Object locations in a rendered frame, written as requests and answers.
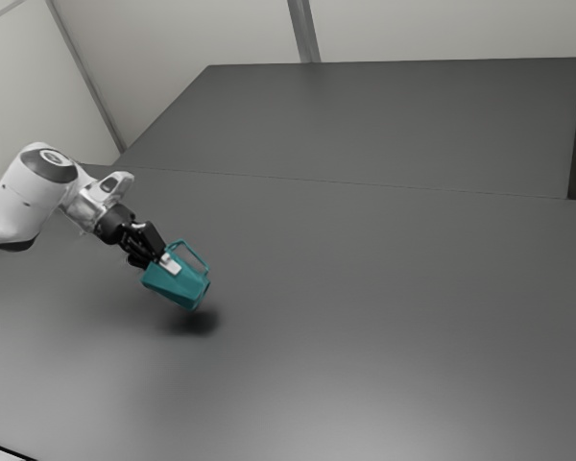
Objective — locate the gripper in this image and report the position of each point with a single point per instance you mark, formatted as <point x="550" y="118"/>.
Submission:
<point x="115" y="227"/>

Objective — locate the teal faceted mug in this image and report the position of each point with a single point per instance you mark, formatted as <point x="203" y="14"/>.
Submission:
<point x="180" y="283"/>

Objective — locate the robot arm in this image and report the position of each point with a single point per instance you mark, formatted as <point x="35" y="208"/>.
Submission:
<point x="24" y="201"/>

